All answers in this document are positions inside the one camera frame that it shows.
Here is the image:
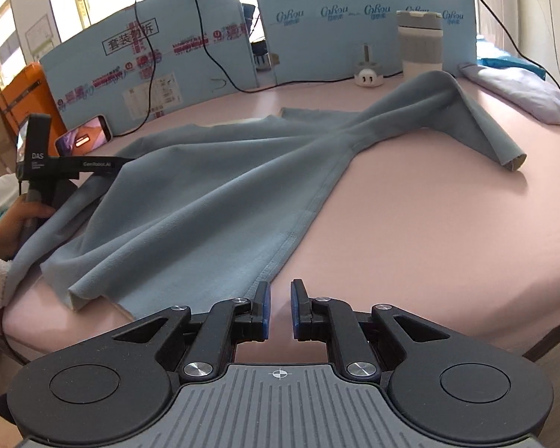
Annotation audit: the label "smartphone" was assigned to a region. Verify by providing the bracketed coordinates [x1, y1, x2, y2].
[55, 115, 113, 156]

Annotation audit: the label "person's left hand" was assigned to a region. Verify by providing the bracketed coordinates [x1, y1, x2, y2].
[0, 195, 55, 261]

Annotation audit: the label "white grey tumbler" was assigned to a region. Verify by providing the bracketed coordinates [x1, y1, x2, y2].
[396, 9, 445, 78]

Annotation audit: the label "white paper sheet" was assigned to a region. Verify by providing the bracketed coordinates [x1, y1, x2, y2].
[25, 21, 53, 60]

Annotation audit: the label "blue cardboard backdrop panels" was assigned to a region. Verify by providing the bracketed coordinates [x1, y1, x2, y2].
[38, 0, 261, 128]

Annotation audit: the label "lavender folded cloth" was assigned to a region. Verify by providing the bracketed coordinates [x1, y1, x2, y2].
[457, 62, 560, 125]

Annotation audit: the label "black cable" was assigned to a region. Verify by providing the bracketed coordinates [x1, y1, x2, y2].
[116, 0, 162, 138]
[189, 0, 356, 94]
[470, 0, 560, 90]

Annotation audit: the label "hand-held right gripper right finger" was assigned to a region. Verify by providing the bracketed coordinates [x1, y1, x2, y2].
[290, 279, 451, 379]

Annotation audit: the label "teal plastic bag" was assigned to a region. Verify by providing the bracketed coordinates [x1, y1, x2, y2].
[478, 56, 548, 74]

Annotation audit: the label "blue grey sweater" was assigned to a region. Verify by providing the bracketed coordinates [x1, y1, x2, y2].
[2, 71, 527, 319]

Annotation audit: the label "orange box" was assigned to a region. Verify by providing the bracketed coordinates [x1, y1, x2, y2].
[0, 62, 69, 140]

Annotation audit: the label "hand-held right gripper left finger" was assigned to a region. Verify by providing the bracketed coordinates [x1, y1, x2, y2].
[111, 281, 272, 382]

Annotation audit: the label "white plug adapter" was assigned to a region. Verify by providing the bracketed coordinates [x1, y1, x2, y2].
[353, 43, 385, 87]

